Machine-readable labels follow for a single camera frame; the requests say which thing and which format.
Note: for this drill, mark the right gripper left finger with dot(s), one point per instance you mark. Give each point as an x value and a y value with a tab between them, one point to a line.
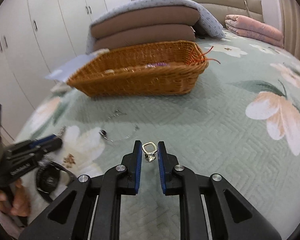
90	207

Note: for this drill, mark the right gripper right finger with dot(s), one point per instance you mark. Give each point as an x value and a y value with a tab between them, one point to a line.
210	207

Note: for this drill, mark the silver key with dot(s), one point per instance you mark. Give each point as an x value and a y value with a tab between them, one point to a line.
61	132

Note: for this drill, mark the person's left hand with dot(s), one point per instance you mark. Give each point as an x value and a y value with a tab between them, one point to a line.
21	203

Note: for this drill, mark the black round case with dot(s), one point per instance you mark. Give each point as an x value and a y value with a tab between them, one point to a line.
48	178

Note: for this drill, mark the green floral bedspread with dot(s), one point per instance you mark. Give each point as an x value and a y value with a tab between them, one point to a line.
241	120

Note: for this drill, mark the blue-grey book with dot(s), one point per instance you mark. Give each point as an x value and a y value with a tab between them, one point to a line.
62	73

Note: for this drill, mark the white wardrobe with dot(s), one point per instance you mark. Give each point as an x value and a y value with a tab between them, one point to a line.
37	36

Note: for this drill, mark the brown wicker basket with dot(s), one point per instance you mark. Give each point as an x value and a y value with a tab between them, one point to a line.
162	68

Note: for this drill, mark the blue patterned blanket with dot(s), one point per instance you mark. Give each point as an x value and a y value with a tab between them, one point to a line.
207	21

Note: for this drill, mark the pink folded blanket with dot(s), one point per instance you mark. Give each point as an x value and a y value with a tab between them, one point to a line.
251	28

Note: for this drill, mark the brown folded duvet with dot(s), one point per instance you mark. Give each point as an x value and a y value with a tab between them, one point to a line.
149	25

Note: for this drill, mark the beige curtain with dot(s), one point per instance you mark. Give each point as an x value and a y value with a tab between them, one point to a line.
290	14

